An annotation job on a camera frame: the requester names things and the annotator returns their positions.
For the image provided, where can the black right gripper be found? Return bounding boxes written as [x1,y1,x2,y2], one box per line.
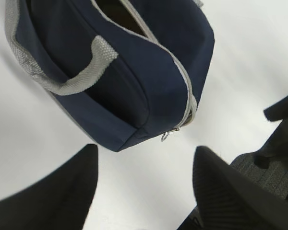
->
[230,96,288,201]

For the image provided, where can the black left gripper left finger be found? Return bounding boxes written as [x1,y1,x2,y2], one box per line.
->
[0,144,98,230]

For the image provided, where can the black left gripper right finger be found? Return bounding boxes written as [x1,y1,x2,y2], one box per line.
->
[178,146,288,230]

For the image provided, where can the navy blue lunch bag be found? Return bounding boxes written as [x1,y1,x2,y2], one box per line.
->
[5,0,215,152]

